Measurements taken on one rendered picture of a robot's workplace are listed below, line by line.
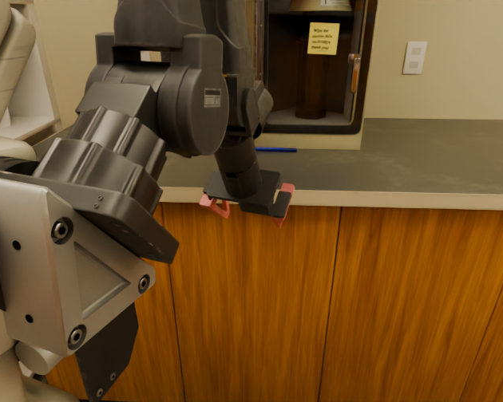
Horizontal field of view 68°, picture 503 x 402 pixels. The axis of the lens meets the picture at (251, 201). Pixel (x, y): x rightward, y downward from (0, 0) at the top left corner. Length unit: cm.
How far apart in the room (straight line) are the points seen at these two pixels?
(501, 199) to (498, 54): 83
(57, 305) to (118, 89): 16
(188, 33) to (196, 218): 69
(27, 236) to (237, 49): 28
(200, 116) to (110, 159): 9
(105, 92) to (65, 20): 141
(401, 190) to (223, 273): 51
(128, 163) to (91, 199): 4
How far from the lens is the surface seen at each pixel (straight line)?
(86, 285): 28
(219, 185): 58
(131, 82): 33
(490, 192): 103
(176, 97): 30
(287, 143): 116
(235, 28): 44
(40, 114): 185
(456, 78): 170
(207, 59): 32
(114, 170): 26
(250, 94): 45
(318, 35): 110
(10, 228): 25
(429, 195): 96
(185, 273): 108
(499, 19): 173
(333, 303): 112
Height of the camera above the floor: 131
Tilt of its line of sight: 27 degrees down
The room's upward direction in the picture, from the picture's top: straight up
